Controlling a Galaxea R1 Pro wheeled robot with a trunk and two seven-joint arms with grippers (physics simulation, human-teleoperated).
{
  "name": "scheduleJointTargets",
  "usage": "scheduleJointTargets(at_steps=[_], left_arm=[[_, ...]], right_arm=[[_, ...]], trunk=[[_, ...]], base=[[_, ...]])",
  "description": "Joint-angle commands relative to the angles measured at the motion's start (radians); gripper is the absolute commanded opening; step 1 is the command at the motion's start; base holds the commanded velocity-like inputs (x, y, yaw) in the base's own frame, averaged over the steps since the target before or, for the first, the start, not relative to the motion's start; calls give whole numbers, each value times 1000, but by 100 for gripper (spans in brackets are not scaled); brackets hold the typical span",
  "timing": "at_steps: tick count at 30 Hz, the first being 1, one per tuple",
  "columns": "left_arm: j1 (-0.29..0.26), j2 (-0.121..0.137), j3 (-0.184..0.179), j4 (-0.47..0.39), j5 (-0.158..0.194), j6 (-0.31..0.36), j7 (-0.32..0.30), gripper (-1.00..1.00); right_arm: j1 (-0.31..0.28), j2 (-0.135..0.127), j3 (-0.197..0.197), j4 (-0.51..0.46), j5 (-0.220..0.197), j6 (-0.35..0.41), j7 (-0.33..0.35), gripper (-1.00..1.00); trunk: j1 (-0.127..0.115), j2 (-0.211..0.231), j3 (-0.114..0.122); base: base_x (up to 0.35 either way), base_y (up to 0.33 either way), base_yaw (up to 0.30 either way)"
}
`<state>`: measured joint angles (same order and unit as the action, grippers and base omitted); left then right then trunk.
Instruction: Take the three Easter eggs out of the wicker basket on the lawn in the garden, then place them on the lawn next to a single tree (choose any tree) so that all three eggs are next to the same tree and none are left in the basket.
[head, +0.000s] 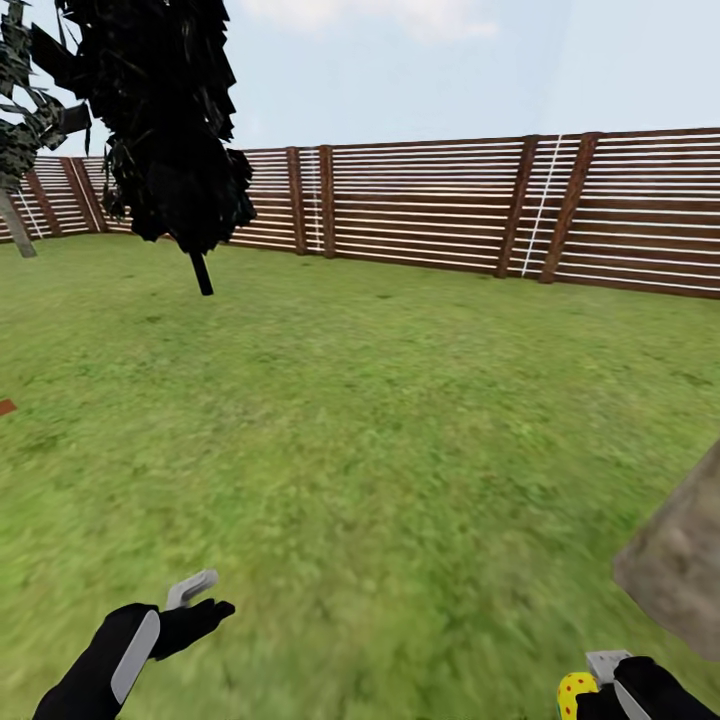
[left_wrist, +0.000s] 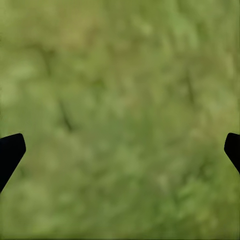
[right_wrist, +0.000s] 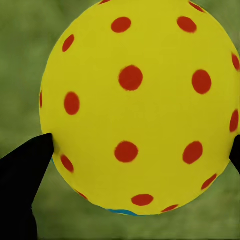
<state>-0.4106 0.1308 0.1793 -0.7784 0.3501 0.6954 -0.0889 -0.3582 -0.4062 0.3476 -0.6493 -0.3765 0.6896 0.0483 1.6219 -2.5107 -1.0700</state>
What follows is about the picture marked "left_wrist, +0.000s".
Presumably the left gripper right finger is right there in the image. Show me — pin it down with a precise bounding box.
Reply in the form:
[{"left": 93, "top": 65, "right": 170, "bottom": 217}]
[{"left": 224, "top": 133, "right": 240, "bottom": 173}]

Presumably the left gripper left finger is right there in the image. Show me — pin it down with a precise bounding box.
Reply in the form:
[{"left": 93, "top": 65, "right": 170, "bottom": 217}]
[{"left": 0, "top": 133, "right": 26, "bottom": 193}]

